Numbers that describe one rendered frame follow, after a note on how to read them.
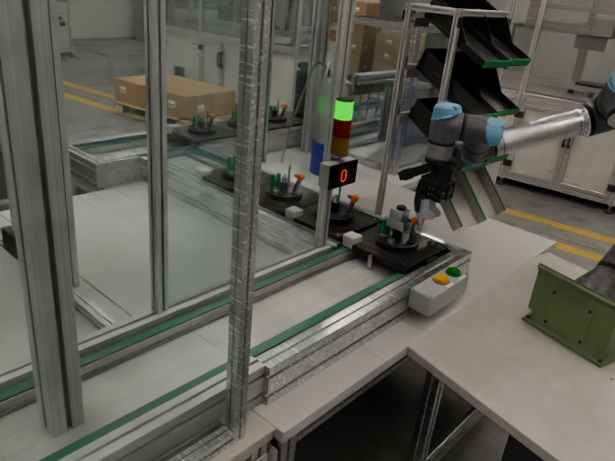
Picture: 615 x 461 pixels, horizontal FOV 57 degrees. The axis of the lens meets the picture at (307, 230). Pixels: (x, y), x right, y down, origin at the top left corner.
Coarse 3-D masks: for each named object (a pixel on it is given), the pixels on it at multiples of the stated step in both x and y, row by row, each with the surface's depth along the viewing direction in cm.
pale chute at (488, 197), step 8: (480, 168) 207; (472, 176) 206; (480, 176) 207; (488, 176) 205; (472, 184) 204; (480, 184) 207; (488, 184) 205; (480, 192) 205; (488, 192) 206; (496, 192) 203; (480, 200) 203; (488, 200) 205; (496, 200) 204; (488, 208) 204; (496, 208) 204; (504, 208) 202; (488, 216) 202
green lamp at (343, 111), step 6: (336, 102) 154; (342, 102) 153; (348, 102) 153; (336, 108) 155; (342, 108) 153; (348, 108) 153; (336, 114) 155; (342, 114) 154; (348, 114) 154; (342, 120) 155; (348, 120) 155
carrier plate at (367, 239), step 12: (372, 228) 188; (372, 240) 180; (420, 240) 183; (360, 252) 174; (372, 252) 171; (384, 252) 172; (396, 252) 173; (408, 252) 173; (420, 252) 174; (432, 252) 175; (444, 252) 180; (384, 264) 169; (396, 264) 166; (408, 264) 166; (420, 264) 170
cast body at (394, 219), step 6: (390, 210) 175; (396, 210) 173; (402, 210) 173; (408, 210) 174; (384, 216) 179; (390, 216) 175; (396, 216) 173; (402, 216) 172; (408, 216) 175; (390, 222) 176; (396, 222) 174; (402, 222) 173; (408, 222) 174; (396, 228) 175; (402, 228) 173; (408, 228) 175
